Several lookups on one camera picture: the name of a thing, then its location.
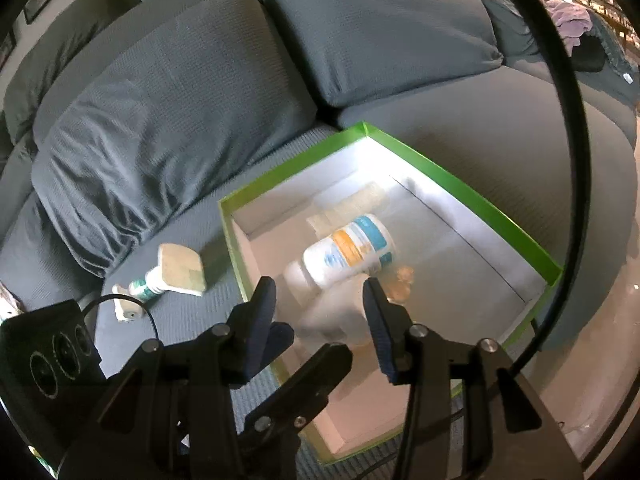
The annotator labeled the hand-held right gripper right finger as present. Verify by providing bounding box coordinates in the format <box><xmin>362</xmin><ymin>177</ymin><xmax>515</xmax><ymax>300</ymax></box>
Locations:
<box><xmin>362</xmin><ymin>276</ymin><xmax>586</xmax><ymax>480</ymax></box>

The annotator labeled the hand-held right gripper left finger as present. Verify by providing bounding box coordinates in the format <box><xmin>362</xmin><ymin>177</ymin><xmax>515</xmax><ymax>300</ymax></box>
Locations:
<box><xmin>65</xmin><ymin>276</ymin><xmax>278</xmax><ymax>480</ymax></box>

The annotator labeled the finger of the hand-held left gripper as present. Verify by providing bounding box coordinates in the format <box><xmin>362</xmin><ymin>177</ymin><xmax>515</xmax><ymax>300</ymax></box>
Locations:
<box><xmin>240</xmin><ymin>342</ymin><xmax>353</xmax><ymax>461</ymax></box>
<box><xmin>265</xmin><ymin>321</ymin><xmax>296</xmax><ymax>366</ymax></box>

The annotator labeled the white plastic jug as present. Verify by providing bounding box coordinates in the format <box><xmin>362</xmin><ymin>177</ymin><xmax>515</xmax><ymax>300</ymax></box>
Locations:
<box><xmin>295</xmin><ymin>272</ymin><xmax>396</xmax><ymax>348</ymax></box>

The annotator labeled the green cardboard box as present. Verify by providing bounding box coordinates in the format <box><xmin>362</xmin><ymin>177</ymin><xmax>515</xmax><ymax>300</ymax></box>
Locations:
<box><xmin>218</xmin><ymin>121</ymin><xmax>564</xmax><ymax>467</ymax></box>

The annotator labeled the large white pill bottle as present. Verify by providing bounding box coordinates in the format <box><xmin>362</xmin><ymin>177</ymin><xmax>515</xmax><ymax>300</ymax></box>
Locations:
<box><xmin>283</xmin><ymin>214</ymin><xmax>398</xmax><ymax>306</ymax></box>

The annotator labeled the white plastic brush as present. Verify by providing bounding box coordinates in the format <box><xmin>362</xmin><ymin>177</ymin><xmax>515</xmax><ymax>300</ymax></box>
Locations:
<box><xmin>112</xmin><ymin>284</ymin><xmax>147</xmax><ymax>324</ymax></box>

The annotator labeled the white charger adapter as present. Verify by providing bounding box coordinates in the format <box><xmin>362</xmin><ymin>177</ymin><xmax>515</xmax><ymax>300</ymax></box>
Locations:
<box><xmin>156</xmin><ymin>242</ymin><xmax>207</xmax><ymax>297</ymax></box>

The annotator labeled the small white green-label bottle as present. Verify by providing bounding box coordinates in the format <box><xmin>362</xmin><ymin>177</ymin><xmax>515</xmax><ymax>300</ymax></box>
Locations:
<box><xmin>127</xmin><ymin>269</ymin><xmax>168</xmax><ymax>303</ymax></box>

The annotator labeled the clear plastic claw clip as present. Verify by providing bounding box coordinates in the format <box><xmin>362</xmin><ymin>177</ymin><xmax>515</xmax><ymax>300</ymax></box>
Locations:
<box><xmin>306</xmin><ymin>183</ymin><xmax>388</xmax><ymax>236</ymax></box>

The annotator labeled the grey sofa side cushion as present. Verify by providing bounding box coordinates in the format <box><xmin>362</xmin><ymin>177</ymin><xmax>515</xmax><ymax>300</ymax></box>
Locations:
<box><xmin>0</xmin><ymin>145</ymin><xmax>38</xmax><ymax>246</ymax></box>

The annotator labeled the grey sofa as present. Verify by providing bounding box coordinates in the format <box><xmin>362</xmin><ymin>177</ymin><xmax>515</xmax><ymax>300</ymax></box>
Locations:
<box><xmin>0</xmin><ymin>0</ymin><xmax>640</xmax><ymax>461</ymax></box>

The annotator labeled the wrinkled grey back cushion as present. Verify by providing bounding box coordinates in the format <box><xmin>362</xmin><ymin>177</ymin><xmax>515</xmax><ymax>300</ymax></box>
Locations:
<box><xmin>30</xmin><ymin>0</ymin><xmax>321</xmax><ymax>278</ymax></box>

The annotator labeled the dark round cushion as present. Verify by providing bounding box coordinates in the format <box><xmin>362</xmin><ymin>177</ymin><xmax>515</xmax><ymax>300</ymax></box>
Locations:
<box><xmin>570</xmin><ymin>35</ymin><xmax>618</xmax><ymax>73</ymax></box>

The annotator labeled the teal knitted blanket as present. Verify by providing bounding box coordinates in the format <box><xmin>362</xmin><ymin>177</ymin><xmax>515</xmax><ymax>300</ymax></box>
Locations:
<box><xmin>585</xmin><ymin>10</ymin><xmax>640</xmax><ymax>106</ymax></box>

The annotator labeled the purple cloth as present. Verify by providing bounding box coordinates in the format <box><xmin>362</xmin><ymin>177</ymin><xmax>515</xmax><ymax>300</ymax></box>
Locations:
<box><xmin>542</xmin><ymin>0</ymin><xmax>593</xmax><ymax>56</ymax></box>

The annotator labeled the thin black cable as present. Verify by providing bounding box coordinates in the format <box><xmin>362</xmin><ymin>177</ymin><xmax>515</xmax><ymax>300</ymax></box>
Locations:
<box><xmin>80</xmin><ymin>294</ymin><xmax>161</xmax><ymax>343</ymax></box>

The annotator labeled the thick black cable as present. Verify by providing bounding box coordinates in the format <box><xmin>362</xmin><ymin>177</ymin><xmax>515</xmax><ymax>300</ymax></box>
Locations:
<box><xmin>510</xmin><ymin>0</ymin><xmax>587</xmax><ymax>376</ymax></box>

